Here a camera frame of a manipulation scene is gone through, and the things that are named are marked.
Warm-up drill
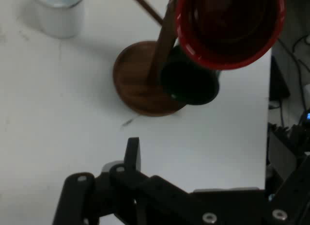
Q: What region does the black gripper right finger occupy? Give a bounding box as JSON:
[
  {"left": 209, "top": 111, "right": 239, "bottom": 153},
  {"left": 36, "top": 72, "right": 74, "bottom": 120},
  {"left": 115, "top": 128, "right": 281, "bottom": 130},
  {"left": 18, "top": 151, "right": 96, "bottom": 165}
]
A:
[{"left": 263, "top": 154, "right": 310, "bottom": 225}]

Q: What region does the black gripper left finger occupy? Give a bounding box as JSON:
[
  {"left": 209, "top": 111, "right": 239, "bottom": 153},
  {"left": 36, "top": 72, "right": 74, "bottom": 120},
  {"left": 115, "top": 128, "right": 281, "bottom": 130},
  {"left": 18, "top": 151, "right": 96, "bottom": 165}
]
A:
[{"left": 52, "top": 137, "right": 218, "bottom": 225}]

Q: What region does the clear plastic cup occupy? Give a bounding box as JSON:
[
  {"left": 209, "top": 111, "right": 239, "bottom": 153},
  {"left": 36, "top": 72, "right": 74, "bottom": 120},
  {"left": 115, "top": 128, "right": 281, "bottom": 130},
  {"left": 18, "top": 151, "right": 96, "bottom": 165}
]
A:
[{"left": 30, "top": 0, "right": 87, "bottom": 39}]

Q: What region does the brown wooden mug tree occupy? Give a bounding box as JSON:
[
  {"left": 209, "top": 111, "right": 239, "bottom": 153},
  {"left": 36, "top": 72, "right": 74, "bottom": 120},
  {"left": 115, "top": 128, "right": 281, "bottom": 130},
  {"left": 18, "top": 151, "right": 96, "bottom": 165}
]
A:
[{"left": 112, "top": 0, "right": 187, "bottom": 118}]

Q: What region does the green printed mug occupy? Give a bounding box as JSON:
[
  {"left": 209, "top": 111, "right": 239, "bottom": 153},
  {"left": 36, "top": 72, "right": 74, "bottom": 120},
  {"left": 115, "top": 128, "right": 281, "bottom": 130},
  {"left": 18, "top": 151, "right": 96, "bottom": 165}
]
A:
[{"left": 159, "top": 44, "right": 222, "bottom": 106}]

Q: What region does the red speckled mug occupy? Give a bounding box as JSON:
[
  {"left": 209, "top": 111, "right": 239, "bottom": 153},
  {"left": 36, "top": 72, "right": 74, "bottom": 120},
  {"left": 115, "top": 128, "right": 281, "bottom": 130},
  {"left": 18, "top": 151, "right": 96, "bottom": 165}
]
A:
[{"left": 174, "top": 0, "right": 286, "bottom": 71}]

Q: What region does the thin black floor cable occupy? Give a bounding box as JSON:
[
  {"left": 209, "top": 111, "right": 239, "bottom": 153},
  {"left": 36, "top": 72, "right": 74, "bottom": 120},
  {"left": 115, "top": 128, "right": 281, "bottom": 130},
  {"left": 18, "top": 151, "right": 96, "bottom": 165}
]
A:
[{"left": 276, "top": 35, "right": 310, "bottom": 129}]

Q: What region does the black box beside table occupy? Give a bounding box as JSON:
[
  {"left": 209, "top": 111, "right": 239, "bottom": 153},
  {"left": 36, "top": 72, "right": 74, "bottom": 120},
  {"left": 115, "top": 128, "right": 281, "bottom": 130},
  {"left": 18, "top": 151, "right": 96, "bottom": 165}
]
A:
[{"left": 269, "top": 54, "right": 291, "bottom": 101}]

